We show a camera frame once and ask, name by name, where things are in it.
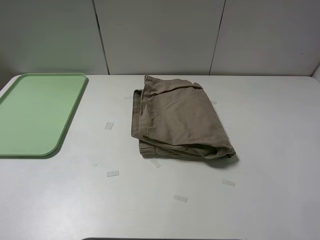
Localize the clear tape strip front left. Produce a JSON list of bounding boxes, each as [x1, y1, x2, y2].
[[106, 170, 120, 178]]

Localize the clear tape strip near waistband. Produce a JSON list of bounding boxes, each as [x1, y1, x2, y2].
[[150, 159, 162, 169]]

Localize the khaki shorts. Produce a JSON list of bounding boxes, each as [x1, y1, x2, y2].
[[131, 75, 236, 160]]

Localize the clear tape strip mid left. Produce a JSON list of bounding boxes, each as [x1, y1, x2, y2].
[[104, 122, 114, 130]]

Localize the clear tape strip front right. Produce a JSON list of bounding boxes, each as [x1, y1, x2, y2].
[[222, 179, 236, 187]]

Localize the clear tape strip front centre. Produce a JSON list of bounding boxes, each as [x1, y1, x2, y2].
[[174, 194, 188, 203]]

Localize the green plastic tray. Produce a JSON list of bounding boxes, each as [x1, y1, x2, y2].
[[0, 73, 87, 158]]

